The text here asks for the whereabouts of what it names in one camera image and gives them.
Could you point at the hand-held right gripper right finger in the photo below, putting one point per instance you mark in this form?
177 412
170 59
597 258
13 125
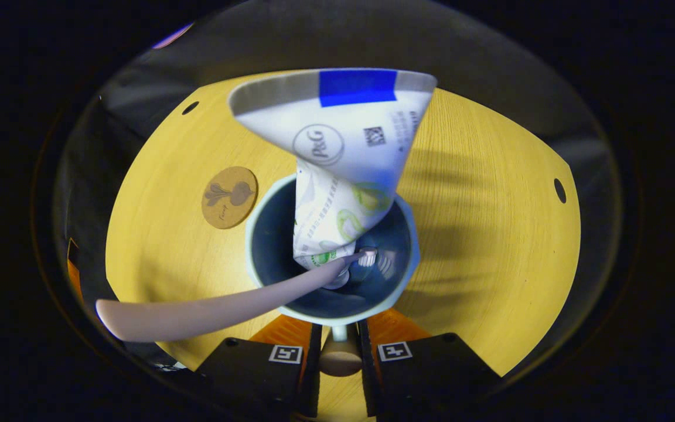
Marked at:
425 375

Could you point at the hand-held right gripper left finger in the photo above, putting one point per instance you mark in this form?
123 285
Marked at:
255 375

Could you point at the white toothpaste tube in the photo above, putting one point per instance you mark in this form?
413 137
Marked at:
337 152

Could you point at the pale pink toothbrush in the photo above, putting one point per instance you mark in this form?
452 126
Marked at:
208 310

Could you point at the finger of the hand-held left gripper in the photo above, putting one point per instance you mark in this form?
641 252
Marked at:
74 281

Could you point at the round cork coaster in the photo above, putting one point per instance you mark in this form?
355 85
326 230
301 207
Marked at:
229 197

